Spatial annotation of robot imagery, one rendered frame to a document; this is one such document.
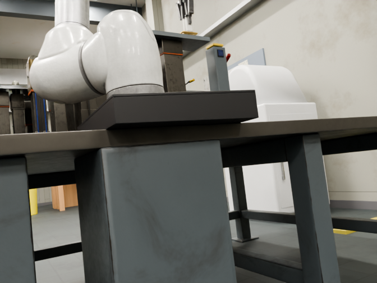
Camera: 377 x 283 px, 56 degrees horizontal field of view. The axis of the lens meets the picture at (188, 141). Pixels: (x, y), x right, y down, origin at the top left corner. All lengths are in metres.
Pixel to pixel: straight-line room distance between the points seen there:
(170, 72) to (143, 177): 0.81
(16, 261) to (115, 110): 0.35
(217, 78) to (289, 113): 1.96
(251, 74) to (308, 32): 1.00
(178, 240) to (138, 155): 0.21
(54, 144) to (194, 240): 0.37
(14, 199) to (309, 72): 3.78
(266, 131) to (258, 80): 2.61
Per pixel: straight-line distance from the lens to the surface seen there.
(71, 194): 9.01
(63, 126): 1.43
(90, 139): 0.76
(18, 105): 1.64
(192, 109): 0.78
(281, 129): 1.03
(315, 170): 1.17
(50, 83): 1.05
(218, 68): 1.67
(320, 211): 1.17
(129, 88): 0.89
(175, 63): 1.54
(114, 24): 0.95
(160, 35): 1.51
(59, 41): 1.06
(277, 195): 3.34
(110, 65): 0.93
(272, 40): 4.72
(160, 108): 0.75
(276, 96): 3.61
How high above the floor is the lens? 0.60
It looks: 4 degrees up
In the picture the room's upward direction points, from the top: 7 degrees counter-clockwise
